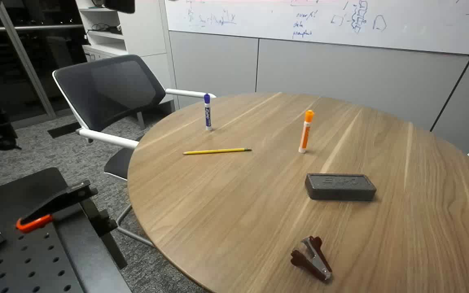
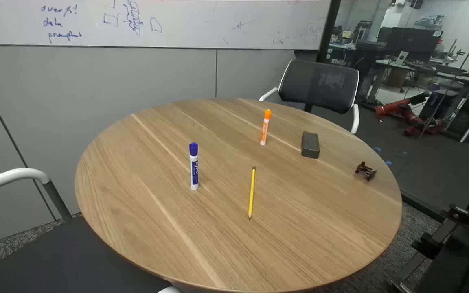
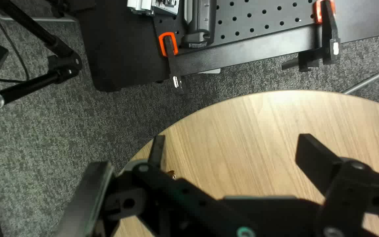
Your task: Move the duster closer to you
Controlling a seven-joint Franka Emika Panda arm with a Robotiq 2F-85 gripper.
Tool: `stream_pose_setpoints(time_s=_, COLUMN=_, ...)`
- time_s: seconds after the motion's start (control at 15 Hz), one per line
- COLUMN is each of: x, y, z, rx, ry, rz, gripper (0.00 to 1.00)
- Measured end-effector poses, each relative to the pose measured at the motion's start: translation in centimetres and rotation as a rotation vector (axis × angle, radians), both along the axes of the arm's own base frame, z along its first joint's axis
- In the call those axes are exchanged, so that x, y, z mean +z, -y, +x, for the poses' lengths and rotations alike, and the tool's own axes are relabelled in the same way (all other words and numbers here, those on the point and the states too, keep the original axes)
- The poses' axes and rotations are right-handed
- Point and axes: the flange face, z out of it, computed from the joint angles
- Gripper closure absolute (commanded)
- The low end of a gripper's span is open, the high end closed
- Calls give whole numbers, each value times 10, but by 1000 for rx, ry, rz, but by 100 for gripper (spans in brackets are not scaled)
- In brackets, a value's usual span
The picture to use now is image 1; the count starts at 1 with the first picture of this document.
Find black whiteboard duster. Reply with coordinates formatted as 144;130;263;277
304;173;375;202

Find yellow pencil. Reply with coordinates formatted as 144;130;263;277
182;147;252;156

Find blue marker standing upright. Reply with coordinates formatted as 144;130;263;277
203;93;213;130

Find orange marker standing upright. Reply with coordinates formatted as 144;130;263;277
297;109;314;153

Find black mesh office chair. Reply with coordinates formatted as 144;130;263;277
51;54;214;181

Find white shelf unit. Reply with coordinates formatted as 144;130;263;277
74;0;173;88

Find whiteboard with writing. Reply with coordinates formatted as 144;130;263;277
164;0;469;56

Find black clamp with orange handle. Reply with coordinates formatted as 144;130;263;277
14;181;97;233

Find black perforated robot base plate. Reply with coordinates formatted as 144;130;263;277
0;168;129;293

